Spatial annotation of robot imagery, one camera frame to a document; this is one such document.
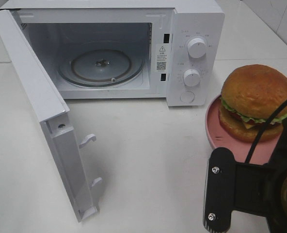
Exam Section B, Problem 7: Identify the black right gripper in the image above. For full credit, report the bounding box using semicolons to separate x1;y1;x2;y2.
234;119;287;233

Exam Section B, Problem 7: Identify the pink round plate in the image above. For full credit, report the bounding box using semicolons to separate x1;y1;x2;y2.
206;94;281;165

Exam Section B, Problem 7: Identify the toy burger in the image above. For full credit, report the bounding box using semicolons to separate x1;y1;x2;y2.
219;64;287;142

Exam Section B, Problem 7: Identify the round white door button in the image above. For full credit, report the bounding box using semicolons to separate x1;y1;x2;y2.
180;91;195;103

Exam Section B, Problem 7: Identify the white microwave door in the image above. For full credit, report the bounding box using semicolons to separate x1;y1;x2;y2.
0;10;102;222

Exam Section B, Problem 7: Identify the lower white microwave knob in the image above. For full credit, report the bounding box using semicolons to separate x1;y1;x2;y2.
183;69;200;87

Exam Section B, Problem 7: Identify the white microwave knob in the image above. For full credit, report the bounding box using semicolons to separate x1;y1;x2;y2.
187;37;207;58
183;69;200;87

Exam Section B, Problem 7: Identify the upper white microwave knob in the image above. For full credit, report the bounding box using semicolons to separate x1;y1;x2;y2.
187;37;207;58

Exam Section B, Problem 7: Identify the white microwave oven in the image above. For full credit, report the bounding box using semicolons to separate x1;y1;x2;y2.
0;0;225;106

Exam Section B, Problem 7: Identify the white warning label sticker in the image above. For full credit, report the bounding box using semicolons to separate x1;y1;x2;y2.
155;43;169;73

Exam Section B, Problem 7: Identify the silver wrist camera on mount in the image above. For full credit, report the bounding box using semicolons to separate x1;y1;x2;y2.
203;147;236;233

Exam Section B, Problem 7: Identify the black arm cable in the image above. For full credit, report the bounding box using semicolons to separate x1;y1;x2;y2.
245;89;287;165

